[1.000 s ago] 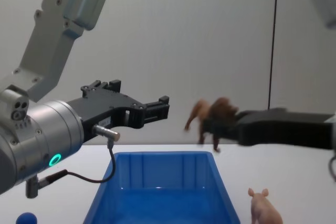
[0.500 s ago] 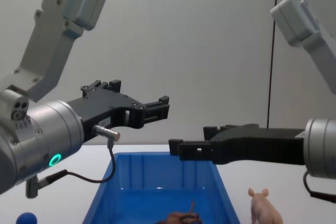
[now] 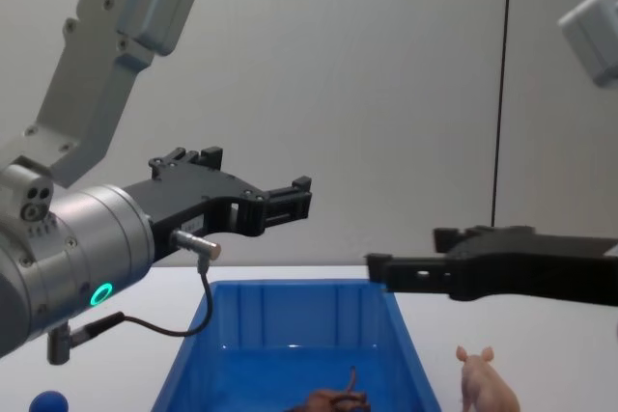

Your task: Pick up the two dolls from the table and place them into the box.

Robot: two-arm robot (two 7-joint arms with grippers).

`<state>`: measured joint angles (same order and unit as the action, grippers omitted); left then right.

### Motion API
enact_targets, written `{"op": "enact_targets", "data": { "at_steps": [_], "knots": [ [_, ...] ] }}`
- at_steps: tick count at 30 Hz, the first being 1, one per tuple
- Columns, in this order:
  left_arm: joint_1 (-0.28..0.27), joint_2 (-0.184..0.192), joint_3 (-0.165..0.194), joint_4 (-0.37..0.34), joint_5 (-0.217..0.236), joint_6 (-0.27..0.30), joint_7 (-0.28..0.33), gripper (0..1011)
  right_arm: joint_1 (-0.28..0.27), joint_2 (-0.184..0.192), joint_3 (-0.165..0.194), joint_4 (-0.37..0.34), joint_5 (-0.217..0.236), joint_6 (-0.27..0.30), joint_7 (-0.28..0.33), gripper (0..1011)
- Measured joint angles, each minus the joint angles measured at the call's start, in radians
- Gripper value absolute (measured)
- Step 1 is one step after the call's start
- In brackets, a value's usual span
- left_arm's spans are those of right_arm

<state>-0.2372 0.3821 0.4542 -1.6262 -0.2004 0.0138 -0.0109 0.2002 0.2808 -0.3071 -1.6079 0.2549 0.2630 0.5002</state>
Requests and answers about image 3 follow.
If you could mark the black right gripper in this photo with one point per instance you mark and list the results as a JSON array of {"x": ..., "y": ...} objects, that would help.
[{"x": 531, "y": 262}]

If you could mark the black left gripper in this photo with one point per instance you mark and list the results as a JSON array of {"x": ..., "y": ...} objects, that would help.
[{"x": 193, "y": 195}]

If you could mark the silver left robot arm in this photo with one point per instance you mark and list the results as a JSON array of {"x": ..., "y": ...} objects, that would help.
[{"x": 92, "y": 238}]

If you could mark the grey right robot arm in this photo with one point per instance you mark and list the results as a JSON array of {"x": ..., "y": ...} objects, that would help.
[{"x": 594, "y": 40}]

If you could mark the pink toy pig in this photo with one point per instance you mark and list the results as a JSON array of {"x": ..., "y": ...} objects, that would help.
[{"x": 483, "y": 383}]

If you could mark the blue plastic bin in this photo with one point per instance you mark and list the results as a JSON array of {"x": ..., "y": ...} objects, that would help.
[{"x": 289, "y": 315}]

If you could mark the brown toy animal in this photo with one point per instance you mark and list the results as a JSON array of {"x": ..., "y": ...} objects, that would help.
[{"x": 333, "y": 400}]

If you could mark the blue ball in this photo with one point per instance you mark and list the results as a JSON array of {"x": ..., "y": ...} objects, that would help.
[{"x": 48, "y": 403}]

